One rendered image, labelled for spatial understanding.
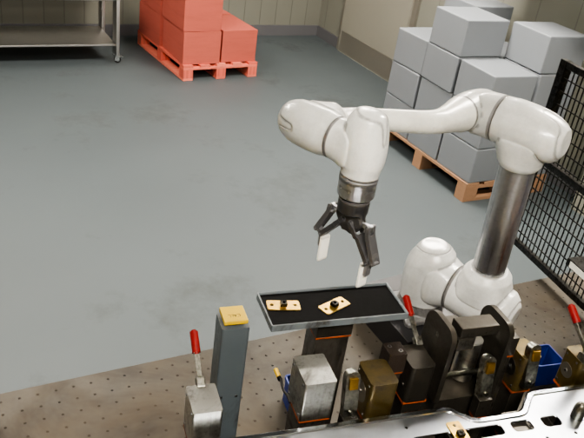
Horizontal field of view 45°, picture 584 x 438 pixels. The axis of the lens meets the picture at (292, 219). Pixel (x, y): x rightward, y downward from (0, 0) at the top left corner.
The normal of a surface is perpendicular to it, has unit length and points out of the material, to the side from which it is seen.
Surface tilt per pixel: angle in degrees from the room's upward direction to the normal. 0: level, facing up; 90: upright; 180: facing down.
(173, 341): 0
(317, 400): 90
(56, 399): 0
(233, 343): 90
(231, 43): 90
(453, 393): 0
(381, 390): 90
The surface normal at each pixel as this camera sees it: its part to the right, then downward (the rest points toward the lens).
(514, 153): -0.61, 0.50
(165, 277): 0.13, -0.87
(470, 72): -0.90, 0.11
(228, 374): 0.30, 0.50
